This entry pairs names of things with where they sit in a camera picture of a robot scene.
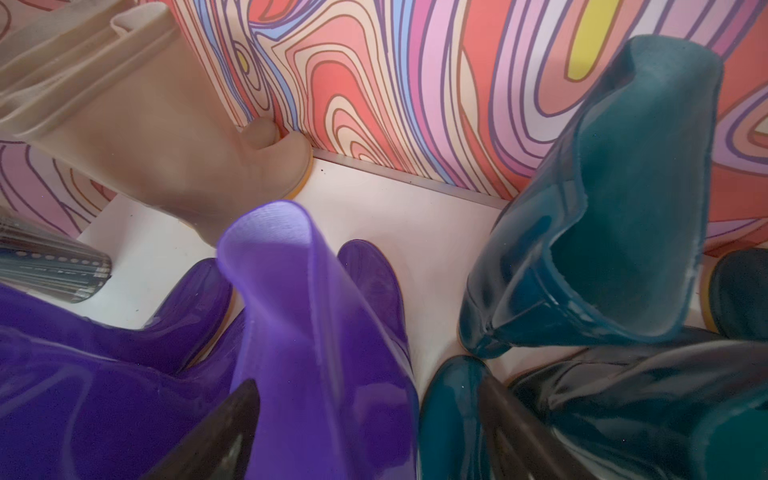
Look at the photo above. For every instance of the metal pen holder cup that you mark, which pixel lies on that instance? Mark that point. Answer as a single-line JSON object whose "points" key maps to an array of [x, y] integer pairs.
{"points": [[38, 259]]}

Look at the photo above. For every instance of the purple rain boot front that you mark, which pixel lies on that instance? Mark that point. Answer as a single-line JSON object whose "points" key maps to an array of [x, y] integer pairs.
{"points": [[85, 400]]}

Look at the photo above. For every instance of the teal rain boot back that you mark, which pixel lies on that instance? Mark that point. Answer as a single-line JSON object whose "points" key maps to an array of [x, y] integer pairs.
{"points": [[602, 247]]}

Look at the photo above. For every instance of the teal rain boot far right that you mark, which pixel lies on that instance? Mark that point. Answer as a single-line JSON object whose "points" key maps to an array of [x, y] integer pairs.
{"points": [[733, 295]]}

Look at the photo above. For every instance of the purple rain boot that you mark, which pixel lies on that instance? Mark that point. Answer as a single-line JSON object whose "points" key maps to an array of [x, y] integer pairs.
{"points": [[325, 341], [85, 400]]}

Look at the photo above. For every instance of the teal rain boot centre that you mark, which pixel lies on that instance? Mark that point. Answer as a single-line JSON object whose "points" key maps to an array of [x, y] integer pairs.
{"points": [[693, 408]]}

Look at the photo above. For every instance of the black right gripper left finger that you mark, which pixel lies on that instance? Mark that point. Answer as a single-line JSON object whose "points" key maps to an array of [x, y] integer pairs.
{"points": [[220, 446]]}

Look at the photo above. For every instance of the purple rain boot back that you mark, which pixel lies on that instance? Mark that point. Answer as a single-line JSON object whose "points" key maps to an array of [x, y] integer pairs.
{"points": [[325, 341]]}

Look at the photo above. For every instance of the beige rain boot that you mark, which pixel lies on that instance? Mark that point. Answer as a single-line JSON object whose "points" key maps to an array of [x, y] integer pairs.
{"points": [[60, 21], [129, 105]]}

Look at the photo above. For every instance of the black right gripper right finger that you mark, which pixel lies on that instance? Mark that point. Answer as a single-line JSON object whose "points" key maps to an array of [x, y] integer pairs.
{"points": [[518, 445]]}

